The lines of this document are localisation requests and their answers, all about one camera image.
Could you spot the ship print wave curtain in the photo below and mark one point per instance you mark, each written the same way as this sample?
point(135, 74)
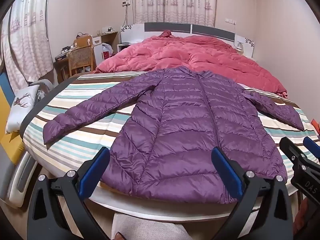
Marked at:
point(27, 35)

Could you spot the white nightstand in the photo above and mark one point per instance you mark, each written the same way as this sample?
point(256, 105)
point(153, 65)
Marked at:
point(121, 48)

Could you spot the person's red garment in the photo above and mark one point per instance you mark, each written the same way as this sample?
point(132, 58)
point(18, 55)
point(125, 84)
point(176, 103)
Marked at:
point(308, 215)

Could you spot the white plastic bag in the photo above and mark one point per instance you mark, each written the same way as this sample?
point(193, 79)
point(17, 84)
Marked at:
point(107, 48)

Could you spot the white wall power strip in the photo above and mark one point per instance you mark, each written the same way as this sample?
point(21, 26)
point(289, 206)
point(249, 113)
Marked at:
point(126, 3)

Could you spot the wicker back wooden chair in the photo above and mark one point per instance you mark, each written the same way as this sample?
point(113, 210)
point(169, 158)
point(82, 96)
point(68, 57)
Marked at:
point(80, 57)

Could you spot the grey round object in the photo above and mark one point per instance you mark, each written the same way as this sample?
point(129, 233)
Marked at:
point(42, 83)

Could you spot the white wall switch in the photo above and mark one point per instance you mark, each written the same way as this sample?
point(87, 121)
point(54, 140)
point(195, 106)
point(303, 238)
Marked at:
point(230, 21)

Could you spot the yellow wall panel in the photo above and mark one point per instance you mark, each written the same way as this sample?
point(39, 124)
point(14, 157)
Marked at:
point(7, 145)

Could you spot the black box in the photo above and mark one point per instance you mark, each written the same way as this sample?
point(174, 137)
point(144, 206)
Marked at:
point(61, 56)

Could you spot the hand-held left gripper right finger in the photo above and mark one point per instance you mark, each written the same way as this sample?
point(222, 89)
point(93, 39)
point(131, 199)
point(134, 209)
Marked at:
point(226, 172)

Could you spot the blue wall panel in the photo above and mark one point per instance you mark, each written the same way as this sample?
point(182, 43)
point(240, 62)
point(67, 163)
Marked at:
point(3, 90)

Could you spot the white bedside lamp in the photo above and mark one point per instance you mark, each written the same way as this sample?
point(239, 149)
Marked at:
point(239, 46)

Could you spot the ship print window curtain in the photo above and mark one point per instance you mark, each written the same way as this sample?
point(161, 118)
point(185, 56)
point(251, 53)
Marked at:
point(175, 2)

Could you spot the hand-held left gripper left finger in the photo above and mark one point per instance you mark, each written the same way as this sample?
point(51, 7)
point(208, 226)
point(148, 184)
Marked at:
point(95, 167)

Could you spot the white drawer cabinet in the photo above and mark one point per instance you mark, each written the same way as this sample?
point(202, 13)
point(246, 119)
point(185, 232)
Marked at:
point(97, 47)

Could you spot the wooden desk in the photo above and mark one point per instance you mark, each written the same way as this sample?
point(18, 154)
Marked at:
point(111, 40)

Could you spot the red duvet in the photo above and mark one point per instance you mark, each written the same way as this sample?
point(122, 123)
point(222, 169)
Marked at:
point(200, 55)

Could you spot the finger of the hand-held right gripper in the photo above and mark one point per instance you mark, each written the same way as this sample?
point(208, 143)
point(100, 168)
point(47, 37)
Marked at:
point(290, 150)
point(312, 146)

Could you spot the deer print pillow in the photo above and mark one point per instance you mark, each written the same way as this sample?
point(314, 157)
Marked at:
point(21, 105)

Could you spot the person's leg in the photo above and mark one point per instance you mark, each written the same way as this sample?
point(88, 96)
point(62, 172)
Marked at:
point(150, 230)

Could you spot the white and grey headboard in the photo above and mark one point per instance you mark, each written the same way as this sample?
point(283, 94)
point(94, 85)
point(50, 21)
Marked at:
point(212, 31)

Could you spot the purple down jacket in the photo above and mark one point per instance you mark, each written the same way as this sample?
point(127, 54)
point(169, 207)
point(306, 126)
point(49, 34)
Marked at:
point(190, 120)

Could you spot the brown bag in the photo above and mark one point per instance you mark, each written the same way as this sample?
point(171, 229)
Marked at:
point(82, 41)

